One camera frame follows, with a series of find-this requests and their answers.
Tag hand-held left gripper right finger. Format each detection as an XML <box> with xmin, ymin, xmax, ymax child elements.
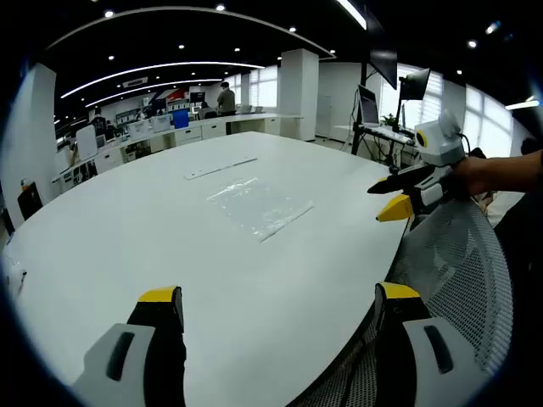
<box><xmin>372</xmin><ymin>282</ymin><xmax>489</xmax><ymax>407</ymax></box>

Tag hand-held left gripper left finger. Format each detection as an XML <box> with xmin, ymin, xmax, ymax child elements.
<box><xmin>71</xmin><ymin>286</ymin><xmax>188</xmax><ymax>407</ymax></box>

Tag clear plastic resealable bag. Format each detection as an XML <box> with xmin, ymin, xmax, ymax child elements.
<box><xmin>206</xmin><ymin>176</ymin><xmax>316</xmax><ymax>244</ymax></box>

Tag open laptop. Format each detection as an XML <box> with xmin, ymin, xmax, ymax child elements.
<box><xmin>357</xmin><ymin>84</ymin><xmax>382</xmax><ymax>128</ymax></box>

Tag person's right hand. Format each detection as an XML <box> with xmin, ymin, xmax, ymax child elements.
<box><xmin>451</xmin><ymin>156</ymin><xmax>485</xmax><ymax>198</ymax></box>

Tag small black monitor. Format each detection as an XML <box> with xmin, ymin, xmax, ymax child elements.
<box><xmin>400</xmin><ymin>67</ymin><xmax>432</xmax><ymax>102</ymax></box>

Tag black monitor stand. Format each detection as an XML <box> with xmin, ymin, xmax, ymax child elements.
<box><xmin>350</xmin><ymin>59</ymin><xmax>375</xmax><ymax>156</ymax></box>

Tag grey mesh office chair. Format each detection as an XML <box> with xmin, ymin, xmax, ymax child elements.
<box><xmin>296</xmin><ymin>195</ymin><xmax>515</xmax><ymax>407</ymax></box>

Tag large black monitor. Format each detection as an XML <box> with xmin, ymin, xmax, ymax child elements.
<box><xmin>367</xmin><ymin>47</ymin><xmax>400</xmax><ymax>91</ymax></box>

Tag person's dark clothing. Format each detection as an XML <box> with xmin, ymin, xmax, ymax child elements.
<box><xmin>493</xmin><ymin>190</ymin><xmax>543</xmax><ymax>300</ymax></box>

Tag flat white plastic strip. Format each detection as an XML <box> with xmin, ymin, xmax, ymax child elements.
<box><xmin>183</xmin><ymin>157</ymin><xmax>259</xmax><ymax>181</ymax></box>

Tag black chair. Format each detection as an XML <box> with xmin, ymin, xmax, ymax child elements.
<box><xmin>17</xmin><ymin>181</ymin><xmax>44</xmax><ymax>221</ymax></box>

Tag long white counter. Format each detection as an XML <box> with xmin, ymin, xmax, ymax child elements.
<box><xmin>53</xmin><ymin>112</ymin><xmax>305</xmax><ymax>187</ymax></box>

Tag white rounded panel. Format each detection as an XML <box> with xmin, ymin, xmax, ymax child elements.
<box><xmin>76</xmin><ymin>124</ymin><xmax>98</xmax><ymax>162</ymax></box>

